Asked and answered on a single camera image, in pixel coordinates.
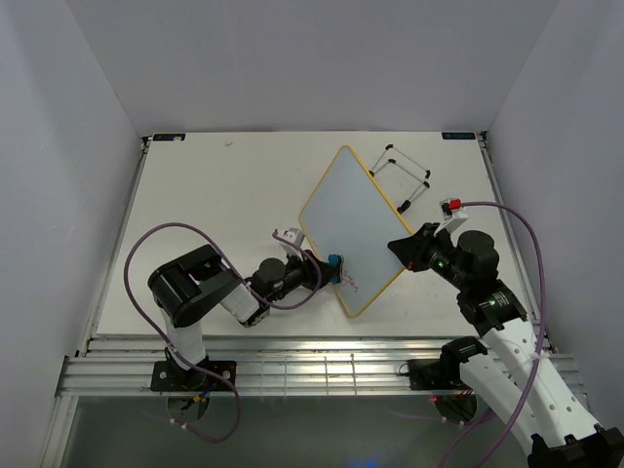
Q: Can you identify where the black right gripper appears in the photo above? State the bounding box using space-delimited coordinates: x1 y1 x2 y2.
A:
385 222 470 292

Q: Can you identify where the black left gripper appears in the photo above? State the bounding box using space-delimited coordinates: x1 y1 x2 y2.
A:
266 247 340 305

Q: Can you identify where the blue bone shaped eraser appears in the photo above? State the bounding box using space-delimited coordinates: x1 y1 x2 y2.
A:
328 253 344 284

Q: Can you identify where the yellow framed whiteboard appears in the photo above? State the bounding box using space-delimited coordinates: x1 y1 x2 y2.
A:
298 145 413 318

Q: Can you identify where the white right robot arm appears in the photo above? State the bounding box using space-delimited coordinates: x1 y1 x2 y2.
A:
388 223 623 467

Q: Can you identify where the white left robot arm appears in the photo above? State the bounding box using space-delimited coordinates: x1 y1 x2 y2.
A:
147 245 343 390

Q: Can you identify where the black XDOF label right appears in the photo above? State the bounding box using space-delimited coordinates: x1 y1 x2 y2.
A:
442 132 476 140

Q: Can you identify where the black xdof label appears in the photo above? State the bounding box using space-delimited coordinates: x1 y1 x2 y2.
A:
152 133 186 142
442 132 476 140

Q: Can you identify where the black XDOF label left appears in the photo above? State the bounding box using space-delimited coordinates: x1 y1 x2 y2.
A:
152 133 186 142

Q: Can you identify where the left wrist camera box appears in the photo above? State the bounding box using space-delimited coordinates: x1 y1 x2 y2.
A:
272 227 305 249

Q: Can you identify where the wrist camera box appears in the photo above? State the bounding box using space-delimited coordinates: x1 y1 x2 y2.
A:
272 227 305 249
435 198 468 235

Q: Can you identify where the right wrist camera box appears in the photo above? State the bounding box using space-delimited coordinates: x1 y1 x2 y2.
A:
435 198 468 235

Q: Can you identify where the black wire easel stand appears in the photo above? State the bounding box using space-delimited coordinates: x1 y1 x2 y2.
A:
368 143 432 215

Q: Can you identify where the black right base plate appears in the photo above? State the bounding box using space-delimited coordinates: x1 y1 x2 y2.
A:
407 359 469 391

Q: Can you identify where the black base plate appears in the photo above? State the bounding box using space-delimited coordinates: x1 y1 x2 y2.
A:
149 359 237 393
407 359 469 391

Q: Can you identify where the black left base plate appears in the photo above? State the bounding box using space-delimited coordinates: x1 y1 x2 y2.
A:
149 359 237 393

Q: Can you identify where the aluminium table frame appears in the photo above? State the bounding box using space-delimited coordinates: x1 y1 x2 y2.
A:
38 131 610 468

